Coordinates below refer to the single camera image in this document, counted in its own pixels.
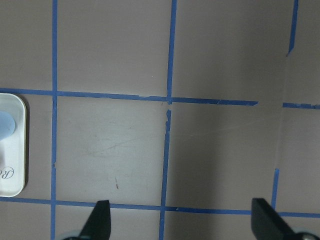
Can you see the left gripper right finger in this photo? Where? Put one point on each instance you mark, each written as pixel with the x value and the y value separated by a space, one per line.
pixel 266 224

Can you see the light blue cup near pink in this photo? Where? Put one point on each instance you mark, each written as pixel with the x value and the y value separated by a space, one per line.
pixel 7 125

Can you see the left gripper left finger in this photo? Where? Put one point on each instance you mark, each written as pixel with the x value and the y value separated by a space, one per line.
pixel 98 224

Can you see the cream serving tray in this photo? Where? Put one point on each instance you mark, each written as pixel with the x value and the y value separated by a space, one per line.
pixel 13 148

